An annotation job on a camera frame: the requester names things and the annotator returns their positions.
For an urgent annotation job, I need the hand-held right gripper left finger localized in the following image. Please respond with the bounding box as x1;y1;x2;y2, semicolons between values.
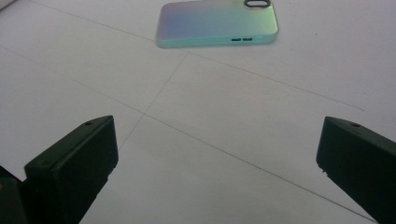
23;115;120;224

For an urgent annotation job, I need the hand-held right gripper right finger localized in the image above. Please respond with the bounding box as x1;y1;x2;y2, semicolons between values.
316;116;396;224

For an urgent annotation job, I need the translucent plastic tube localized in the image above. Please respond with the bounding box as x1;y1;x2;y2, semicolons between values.
155;0;280;49

